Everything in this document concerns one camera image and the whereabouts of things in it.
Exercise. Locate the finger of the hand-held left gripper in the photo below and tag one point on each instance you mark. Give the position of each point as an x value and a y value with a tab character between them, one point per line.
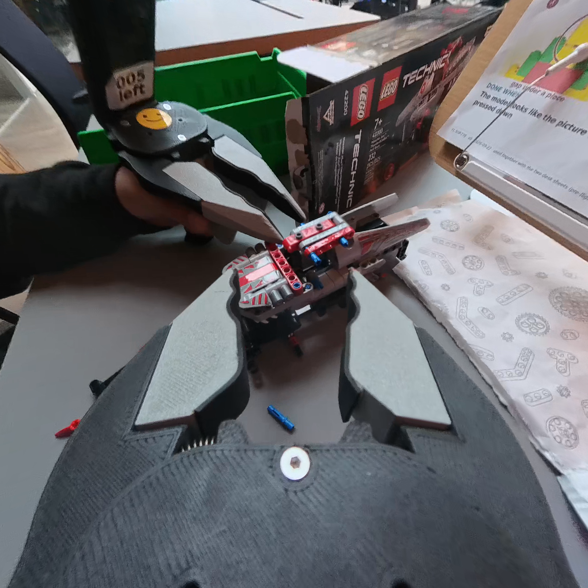
216	197
248	163

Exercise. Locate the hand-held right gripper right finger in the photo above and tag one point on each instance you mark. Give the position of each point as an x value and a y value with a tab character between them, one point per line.
395	367

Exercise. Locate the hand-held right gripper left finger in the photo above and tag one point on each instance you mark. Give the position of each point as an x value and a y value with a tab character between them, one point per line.
197	367

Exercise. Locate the grey red brick vehicle model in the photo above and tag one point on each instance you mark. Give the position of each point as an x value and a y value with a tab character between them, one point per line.
262	275

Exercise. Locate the black cardboard set box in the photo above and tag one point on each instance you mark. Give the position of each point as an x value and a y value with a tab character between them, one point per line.
340	160

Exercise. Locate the person's left hand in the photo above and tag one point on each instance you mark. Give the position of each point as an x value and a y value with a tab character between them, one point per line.
147	204

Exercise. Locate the green plastic bin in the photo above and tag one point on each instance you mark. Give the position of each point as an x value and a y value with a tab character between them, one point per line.
239	92

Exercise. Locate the blue brick pin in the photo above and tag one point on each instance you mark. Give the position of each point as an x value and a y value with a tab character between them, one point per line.
280	417

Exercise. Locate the printed white paper bag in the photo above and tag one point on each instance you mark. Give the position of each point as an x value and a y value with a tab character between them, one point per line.
505	321

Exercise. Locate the grey table with wooden edge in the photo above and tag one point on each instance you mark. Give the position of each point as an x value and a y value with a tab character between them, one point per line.
229	27

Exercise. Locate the red brick tooth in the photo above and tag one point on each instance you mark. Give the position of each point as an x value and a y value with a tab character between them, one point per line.
66	428

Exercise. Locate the black office chair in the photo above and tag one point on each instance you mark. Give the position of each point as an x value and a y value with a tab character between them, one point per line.
32	23

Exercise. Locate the brown instruction board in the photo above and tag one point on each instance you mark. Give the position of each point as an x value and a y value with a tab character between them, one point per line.
528	218

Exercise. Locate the white clip bar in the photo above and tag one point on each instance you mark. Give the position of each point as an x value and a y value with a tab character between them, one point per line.
505	181

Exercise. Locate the white instruction sheet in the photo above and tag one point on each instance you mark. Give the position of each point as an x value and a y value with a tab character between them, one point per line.
528	128

